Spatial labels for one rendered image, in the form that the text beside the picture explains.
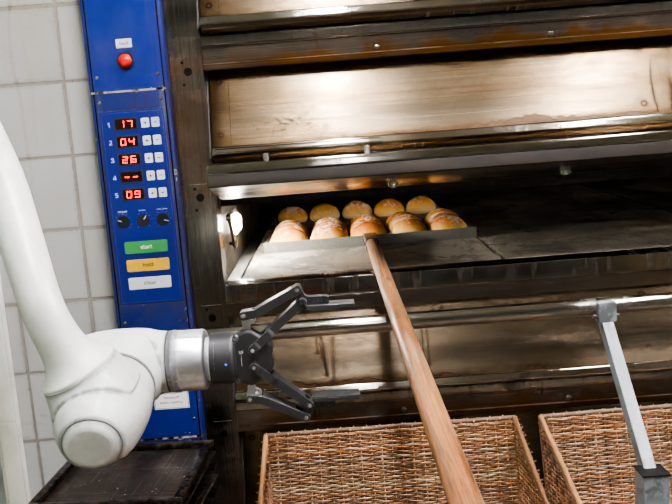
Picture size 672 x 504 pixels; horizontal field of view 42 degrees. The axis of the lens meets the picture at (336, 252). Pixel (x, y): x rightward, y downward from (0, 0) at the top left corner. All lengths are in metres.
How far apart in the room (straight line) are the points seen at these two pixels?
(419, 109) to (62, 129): 0.74
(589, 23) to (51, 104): 1.12
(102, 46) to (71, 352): 0.88
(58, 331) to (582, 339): 1.20
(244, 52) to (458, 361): 0.79
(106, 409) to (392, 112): 0.99
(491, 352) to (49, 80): 1.09
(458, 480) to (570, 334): 1.21
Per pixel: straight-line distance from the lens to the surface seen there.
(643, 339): 2.03
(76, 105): 1.93
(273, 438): 1.95
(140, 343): 1.28
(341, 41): 1.87
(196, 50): 1.88
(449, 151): 1.73
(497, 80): 1.90
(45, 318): 1.15
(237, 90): 1.89
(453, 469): 0.83
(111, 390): 1.14
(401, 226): 2.30
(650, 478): 1.45
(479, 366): 1.95
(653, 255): 2.01
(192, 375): 1.28
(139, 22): 1.87
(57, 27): 1.94
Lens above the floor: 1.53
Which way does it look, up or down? 9 degrees down
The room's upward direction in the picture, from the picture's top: 4 degrees counter-clockwise
